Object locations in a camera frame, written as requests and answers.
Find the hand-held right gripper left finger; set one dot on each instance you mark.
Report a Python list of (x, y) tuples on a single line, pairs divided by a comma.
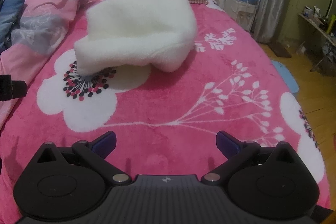
[(105, 144)]

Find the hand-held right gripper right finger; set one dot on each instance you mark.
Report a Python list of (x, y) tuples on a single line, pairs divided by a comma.
[(227, 144)]

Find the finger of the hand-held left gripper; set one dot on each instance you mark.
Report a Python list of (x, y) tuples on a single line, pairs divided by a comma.
[(13, 88)]

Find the white fluffy blanket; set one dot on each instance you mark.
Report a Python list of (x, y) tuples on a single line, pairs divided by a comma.
[(136, 27)]

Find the pink floral blanket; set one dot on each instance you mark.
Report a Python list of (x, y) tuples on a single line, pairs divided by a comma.
[(162, 106)]

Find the blue jeans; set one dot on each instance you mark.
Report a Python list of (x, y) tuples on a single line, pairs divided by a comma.
[(11, 14)]

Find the blue plastic stool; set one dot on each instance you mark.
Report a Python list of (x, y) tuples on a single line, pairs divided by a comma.
[(286, 77)]

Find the pink grey floral quilt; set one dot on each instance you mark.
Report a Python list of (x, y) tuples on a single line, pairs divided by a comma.
[(47, 6)]

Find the brown wooden block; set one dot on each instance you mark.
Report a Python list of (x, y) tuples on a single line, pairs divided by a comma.
[(282, 49)]

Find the white water dispenser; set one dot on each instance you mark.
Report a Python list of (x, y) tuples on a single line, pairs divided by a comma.
[(242, 12)]

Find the cluttered wooden desk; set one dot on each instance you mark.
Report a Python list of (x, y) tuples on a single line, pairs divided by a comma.
[(319, 27)]

